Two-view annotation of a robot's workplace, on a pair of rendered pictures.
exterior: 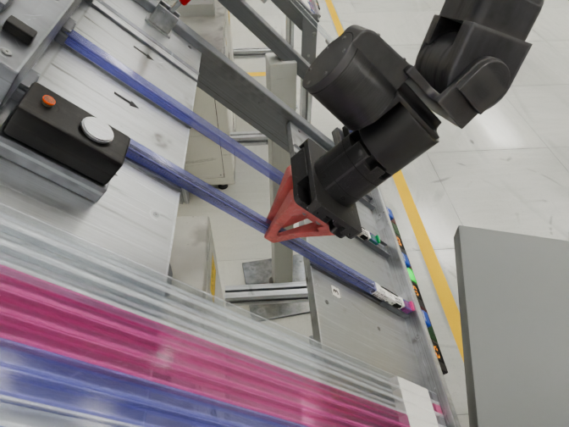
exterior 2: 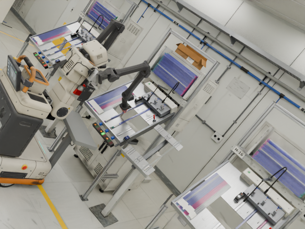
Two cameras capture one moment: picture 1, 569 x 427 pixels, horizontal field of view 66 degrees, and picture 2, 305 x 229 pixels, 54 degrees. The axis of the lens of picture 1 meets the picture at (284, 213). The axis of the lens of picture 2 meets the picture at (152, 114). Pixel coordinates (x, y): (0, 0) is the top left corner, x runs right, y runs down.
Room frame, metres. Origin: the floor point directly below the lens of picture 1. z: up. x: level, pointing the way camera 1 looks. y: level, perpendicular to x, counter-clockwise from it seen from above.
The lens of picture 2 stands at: (2.29, -2.37, 1.70)
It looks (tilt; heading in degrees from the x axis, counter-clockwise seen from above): 12 degrees down; 125
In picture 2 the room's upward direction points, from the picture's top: 37 degrees clockwise
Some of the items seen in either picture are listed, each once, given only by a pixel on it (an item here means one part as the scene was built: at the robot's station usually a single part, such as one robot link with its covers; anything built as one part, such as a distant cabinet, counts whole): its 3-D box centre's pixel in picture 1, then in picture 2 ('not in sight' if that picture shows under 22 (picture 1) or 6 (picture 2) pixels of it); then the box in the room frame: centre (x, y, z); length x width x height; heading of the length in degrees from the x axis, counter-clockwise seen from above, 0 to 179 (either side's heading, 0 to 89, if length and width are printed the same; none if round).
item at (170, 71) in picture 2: not in sight; (175, 74); (0.34, 0.34, 1.52); 0.51 x 0.13 x 0.27; 4
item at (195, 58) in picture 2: not in sight; (195, 57); (0.21, 0.63, 1.82); 0.68 x 0.30 x 0.20; 4
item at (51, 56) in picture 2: not in sight; (65, 66); (-1.14, 0.17, 0.66); 1.01 x 0.73 x 1.31; 94
